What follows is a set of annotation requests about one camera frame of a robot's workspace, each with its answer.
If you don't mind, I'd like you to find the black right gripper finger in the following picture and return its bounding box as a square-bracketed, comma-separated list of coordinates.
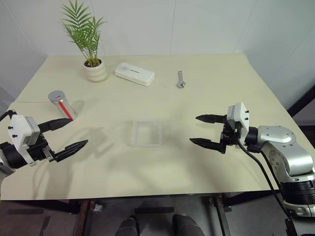
[189, 137, 227, 155]
[195, 114, 229, 124]

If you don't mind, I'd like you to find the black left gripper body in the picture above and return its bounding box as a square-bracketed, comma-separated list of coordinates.
[26, 133, 55, 163]

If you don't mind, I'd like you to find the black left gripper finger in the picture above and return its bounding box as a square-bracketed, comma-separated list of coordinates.
[51, 139, 89, 163]
[36, 118, 75, 134]

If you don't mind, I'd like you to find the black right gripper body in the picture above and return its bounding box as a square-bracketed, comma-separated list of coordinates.
[220, 119, 242, 148]

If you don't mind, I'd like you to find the red and silver can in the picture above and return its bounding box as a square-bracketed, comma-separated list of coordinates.
[52, 97, 79, 121]

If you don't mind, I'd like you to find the grey tube cap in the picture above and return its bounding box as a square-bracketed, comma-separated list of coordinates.
[48, 90, 69, 105]

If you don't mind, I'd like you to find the clear plastic container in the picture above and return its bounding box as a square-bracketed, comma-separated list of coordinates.
[129, 118, 165, 148]

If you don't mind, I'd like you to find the silver adjustable wrench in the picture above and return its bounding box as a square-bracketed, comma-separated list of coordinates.
[176, 70, 187, 89]

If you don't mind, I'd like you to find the green palm in white pot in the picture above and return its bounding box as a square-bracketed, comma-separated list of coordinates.
[60, 0, 109, 83]

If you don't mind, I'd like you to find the dark rounded shape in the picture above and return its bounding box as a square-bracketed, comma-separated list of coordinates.
[171, 213, 206, 236]
[115, 216, 140, 236]

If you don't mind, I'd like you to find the black table crossbar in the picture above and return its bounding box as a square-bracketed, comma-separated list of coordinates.
[133, 206, 175, 215]

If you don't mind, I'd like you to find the white rectangular case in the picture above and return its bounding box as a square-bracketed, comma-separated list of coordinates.
[113, 62, 156, 87]

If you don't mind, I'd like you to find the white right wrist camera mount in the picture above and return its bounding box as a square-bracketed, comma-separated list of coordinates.
[226, 102, 251, 146]

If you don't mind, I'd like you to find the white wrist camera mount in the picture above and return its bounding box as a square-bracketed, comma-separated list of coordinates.
[226, 102, 251, 146]
[7, 114, 40, 166]

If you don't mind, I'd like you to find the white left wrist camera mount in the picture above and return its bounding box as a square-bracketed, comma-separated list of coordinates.
[7, 114, 40, 166]

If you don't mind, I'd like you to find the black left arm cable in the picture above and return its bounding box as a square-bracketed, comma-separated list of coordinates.
[0, 110, 19, 123]

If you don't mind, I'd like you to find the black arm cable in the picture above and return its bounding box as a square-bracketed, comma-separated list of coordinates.
[236, 141, 296, 222]
[0, 110, 19, 123]

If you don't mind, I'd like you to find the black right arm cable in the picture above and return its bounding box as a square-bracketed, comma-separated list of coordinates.
[236, 141, 296, 222]

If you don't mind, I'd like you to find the black metal frame bar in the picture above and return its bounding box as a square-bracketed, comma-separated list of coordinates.
[286, 84, 315, 119]

